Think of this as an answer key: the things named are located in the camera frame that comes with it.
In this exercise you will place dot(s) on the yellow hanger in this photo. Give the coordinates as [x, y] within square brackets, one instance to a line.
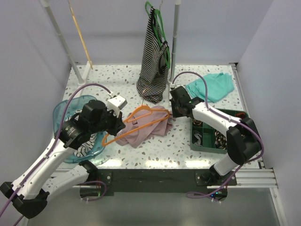
[80, 35]

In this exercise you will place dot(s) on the black white patterned roll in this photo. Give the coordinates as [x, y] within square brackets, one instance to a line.
[219, 143]

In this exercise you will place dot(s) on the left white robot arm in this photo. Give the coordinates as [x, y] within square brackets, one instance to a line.
[29, 192]

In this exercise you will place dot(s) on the black white striped top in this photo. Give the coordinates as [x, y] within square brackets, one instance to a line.
[154, 73]

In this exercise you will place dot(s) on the green hanger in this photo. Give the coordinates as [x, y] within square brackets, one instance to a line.
[160, 27]

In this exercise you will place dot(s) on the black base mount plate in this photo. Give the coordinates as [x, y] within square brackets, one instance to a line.
[111, 181]

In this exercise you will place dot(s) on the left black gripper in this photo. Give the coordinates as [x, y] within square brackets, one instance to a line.
[118, 123]

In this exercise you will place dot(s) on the zebra striped garment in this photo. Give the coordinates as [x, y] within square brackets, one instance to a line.
[86, 147]

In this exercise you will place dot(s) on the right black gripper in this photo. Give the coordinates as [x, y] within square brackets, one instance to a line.
[175, 114]

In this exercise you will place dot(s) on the white clothes rack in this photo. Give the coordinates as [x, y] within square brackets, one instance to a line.
[118, 40]

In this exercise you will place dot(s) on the brown floral rolled belt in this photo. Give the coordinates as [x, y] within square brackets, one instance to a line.
[197, 123]

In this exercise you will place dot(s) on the pink tank top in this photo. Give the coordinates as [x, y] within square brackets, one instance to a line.
[144, 125]

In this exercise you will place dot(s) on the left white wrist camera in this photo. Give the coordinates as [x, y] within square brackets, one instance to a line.
[116, 103]

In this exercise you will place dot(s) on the green compartment tray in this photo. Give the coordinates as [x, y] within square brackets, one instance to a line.
[209, 139]

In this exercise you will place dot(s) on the teal cloth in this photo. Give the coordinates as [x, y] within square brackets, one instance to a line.
[219, 85]

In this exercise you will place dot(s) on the teal plastic basin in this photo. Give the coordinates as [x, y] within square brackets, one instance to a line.
[75, 107]

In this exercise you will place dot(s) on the orange black rolled belt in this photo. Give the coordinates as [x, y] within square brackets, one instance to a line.
[241, 114]

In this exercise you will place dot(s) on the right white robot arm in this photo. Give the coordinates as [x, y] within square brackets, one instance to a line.
[242, 137]

